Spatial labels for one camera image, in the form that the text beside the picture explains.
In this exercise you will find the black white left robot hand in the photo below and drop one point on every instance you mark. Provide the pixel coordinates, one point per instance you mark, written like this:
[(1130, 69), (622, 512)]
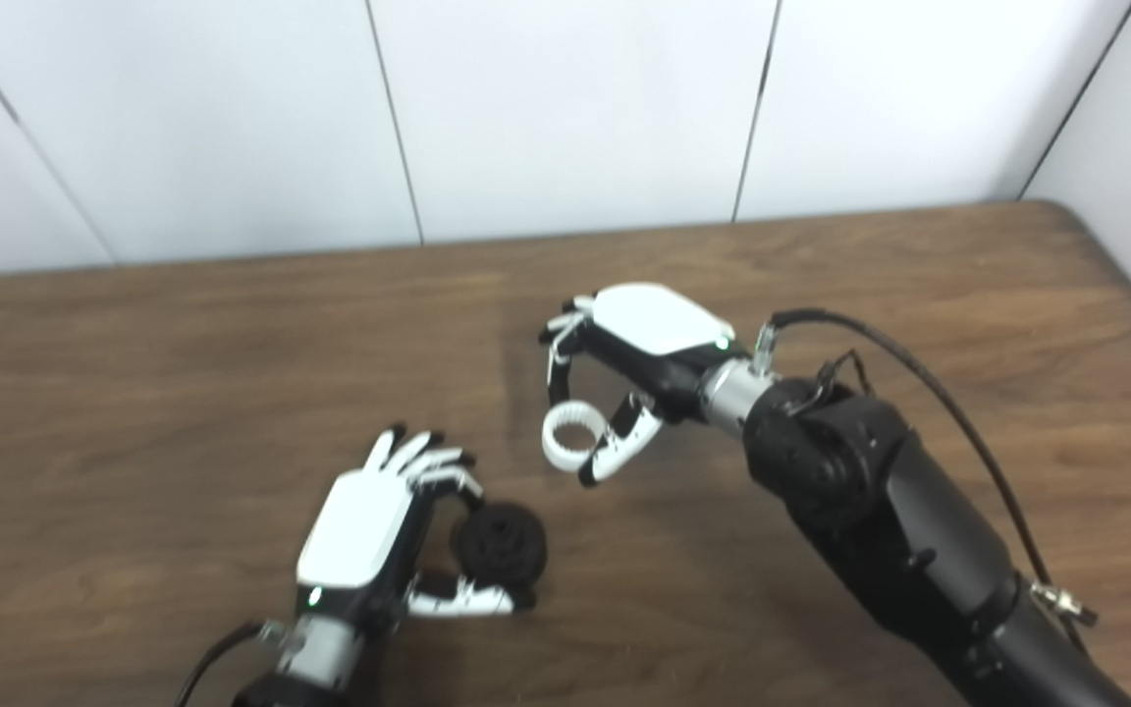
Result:
[(359, 530)]

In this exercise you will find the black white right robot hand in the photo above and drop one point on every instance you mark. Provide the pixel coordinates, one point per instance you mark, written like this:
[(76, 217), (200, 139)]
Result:
[(654, 319)]

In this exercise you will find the round black plastic part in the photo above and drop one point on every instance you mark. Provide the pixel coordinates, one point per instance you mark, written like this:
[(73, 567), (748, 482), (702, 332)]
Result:
[(502, 545)]

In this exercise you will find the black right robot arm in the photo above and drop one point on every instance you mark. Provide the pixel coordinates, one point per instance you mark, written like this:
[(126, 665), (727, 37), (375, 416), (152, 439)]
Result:
[(889, 520)]

